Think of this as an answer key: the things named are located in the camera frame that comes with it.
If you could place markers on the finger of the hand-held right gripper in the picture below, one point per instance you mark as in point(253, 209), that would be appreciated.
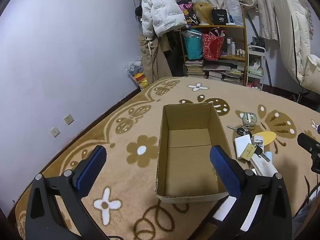
point(308, 142)

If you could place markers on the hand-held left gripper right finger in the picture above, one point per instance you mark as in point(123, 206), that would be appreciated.
point(225, 170)

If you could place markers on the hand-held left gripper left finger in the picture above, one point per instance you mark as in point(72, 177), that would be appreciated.
point(91, 170)

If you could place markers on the wooden key tag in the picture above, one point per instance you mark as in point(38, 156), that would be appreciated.
point(248, 153)

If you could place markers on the white rectangular charger box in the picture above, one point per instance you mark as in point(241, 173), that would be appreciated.
point(242, 143)

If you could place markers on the cardboard box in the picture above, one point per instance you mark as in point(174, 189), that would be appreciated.
point(190, 160)

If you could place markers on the white device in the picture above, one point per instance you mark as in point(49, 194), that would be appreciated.
point(263, 166)

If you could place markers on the yellow oval plastic lid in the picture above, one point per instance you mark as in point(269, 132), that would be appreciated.
point(267, 136)

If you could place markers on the light blue tube case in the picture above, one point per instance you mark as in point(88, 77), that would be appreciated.
point(268, 155)

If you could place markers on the bunch of keys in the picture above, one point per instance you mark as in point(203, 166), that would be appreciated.
point(240, 130)

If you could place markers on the small green patterned case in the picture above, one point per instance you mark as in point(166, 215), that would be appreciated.
point(250, 118)

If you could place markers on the white metal cart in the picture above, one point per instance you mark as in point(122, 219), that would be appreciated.
point(255, 67)

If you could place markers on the stack of books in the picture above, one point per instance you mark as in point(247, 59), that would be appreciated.
point(215, 71)

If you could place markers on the white duvet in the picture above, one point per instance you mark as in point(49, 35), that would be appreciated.
point(297, 37)

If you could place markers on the bag of plush toys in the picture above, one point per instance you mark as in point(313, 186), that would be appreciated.
point(137, 71)

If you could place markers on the row of small bottles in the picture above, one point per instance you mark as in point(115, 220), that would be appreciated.
point(235, 48)

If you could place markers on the red patterned bag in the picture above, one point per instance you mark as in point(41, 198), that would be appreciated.
point(212, 46)

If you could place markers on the beige coat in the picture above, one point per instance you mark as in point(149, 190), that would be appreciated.
point(151, 60)

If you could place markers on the teal bag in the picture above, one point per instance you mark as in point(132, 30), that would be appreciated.
point(193, 46)

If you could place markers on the wooden shelf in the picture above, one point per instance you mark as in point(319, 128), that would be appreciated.
point(240, 30)

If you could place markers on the white plastic bag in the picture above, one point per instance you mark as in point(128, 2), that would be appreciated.
point(233, 10)

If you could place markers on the black box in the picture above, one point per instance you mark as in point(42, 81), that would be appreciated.
point(220, 17)

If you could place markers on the blonde wig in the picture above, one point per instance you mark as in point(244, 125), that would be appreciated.
point(203, 13)

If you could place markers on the black pink printed bag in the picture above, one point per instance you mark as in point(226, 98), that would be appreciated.
point(187, 11)

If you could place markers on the white puffer jacket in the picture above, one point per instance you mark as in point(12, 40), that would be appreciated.
point(160, 7)

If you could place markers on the wall socket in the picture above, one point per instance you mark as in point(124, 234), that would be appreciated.
point(68, 119)
point(55, 131)

